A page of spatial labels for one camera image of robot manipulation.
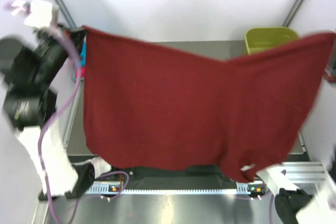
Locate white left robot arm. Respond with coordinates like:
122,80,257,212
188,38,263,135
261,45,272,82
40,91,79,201
1,0,119,200

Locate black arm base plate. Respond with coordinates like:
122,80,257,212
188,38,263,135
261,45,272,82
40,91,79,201
110,163,263,185

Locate olive green plastic bin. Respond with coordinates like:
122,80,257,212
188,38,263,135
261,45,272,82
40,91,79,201
245,27,299,55

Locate dark red t shirt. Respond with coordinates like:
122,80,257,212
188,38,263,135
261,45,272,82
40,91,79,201
83,28,335,183

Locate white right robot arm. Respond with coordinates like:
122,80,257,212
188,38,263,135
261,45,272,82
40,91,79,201
245,161,335,223

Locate slotted cable duct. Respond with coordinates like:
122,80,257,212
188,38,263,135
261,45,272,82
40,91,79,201
85,182,267,195

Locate teal folded shirt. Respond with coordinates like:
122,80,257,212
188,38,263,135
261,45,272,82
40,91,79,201
80,41,86,67

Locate aluminium frame rail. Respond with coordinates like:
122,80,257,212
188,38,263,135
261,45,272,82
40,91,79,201
279,162,324,184

